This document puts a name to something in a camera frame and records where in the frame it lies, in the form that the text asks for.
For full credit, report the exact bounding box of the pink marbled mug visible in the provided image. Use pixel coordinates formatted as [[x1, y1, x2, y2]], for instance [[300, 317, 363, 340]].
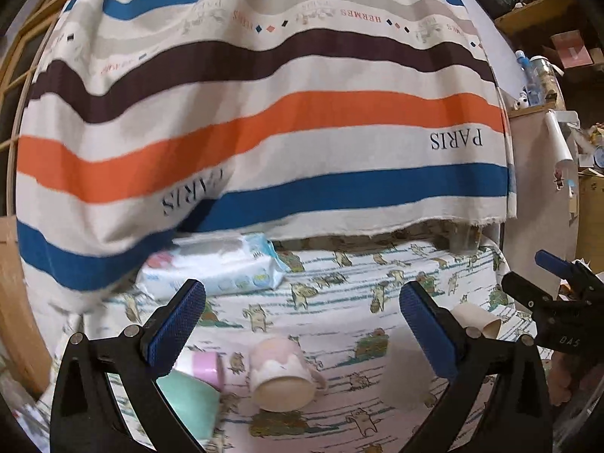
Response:
[[248, 337, 328, 411]]

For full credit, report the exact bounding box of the striped blanket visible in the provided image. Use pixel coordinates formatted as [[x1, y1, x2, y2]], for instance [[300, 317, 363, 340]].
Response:
[[16, 0, 518, 314]]

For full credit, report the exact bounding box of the wooden shelf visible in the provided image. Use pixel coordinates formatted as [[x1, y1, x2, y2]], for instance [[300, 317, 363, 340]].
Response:
[[493, 0, 604, 114]]

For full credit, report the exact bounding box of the clear blue water bottle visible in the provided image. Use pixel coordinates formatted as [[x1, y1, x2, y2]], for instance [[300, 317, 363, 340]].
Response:
[[514, 49, 563, 107]]

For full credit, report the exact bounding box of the small pink white cup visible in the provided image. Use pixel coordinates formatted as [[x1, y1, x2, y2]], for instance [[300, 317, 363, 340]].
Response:
[[174, 350, 224, 392]]

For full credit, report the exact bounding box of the person's right hand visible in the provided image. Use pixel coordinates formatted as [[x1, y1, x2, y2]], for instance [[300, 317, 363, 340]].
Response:
[[549, 351, 593, 407]]

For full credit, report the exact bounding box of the pink box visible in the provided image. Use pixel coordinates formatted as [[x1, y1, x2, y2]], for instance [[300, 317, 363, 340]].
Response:
[[550, 31, 593, 69]]

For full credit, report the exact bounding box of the mint green cup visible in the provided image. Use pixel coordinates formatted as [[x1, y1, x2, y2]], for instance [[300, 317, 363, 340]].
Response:
[[156, 369, 222, 442]]

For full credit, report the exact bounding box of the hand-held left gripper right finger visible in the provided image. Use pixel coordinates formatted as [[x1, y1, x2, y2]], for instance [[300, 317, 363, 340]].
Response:
[[399, 280, 554, 453]]

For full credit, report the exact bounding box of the wet wipes pack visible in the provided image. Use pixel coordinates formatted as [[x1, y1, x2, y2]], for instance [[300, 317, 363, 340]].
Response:
[[137, 233, 291, 296]]

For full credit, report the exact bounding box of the cat printed bedsheet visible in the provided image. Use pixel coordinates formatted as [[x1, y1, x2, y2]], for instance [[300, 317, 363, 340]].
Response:
[[38, 224, 558, 453]]

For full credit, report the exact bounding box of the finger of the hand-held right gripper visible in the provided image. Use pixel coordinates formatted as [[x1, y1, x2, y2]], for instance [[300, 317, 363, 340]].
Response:
[[535, 250, 604, 291], [501, 271, 560, 318]]

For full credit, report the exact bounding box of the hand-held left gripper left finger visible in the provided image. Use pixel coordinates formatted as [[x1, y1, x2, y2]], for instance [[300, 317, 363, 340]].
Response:
[[49, 279, 208, 453]]

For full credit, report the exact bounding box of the white paper roll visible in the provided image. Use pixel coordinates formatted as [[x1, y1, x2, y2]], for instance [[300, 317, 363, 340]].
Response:
[[542, 109, 581, 167]]

